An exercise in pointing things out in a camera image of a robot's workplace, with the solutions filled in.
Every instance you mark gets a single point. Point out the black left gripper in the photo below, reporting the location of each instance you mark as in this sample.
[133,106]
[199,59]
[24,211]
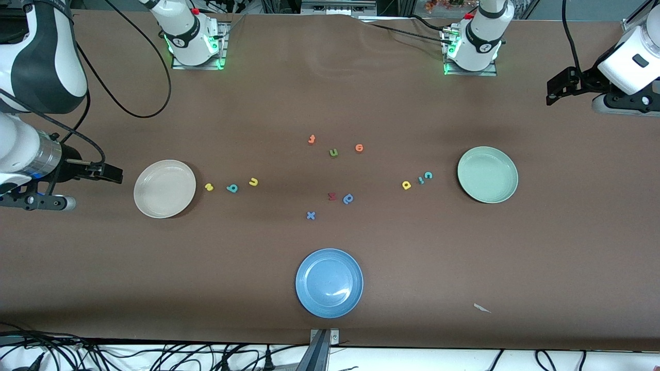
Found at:
[588,81]

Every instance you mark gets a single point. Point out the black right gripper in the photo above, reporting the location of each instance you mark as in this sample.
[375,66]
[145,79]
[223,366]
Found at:
[70,164]

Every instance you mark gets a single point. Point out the teal letter a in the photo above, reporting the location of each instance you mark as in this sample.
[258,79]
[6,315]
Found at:
[231,189]

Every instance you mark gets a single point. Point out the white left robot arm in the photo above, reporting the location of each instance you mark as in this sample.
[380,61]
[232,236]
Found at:
[634,56]

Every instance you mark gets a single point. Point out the beige brown plate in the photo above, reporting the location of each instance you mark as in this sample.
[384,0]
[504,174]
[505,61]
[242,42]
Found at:
[165,189]

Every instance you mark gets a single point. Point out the light green plate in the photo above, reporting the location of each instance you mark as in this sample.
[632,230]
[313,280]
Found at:
[487,175]

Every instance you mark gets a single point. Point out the orange dried flowers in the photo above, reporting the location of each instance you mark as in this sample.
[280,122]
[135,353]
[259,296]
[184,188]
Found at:
[443,4]

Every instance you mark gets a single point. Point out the brown table cover sheet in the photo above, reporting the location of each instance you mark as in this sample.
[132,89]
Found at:
[464,257]

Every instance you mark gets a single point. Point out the blue letter p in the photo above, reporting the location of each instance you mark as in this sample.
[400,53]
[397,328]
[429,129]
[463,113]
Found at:
[350,198]

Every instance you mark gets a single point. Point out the white paper scrap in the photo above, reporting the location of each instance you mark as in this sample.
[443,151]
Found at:
[482,308]

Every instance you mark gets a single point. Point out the blue plate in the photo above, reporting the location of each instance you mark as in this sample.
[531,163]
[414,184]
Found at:
[329,283]

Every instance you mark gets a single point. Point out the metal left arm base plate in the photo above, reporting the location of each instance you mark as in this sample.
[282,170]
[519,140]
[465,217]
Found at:
[472,73]

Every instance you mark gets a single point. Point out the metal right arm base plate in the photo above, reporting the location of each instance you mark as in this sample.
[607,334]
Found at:
[196,67]

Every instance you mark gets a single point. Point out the aluminium frame profile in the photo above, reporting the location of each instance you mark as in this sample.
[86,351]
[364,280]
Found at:
[335,7]

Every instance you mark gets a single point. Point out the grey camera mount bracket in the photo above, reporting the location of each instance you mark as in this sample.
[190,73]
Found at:
[322,350]

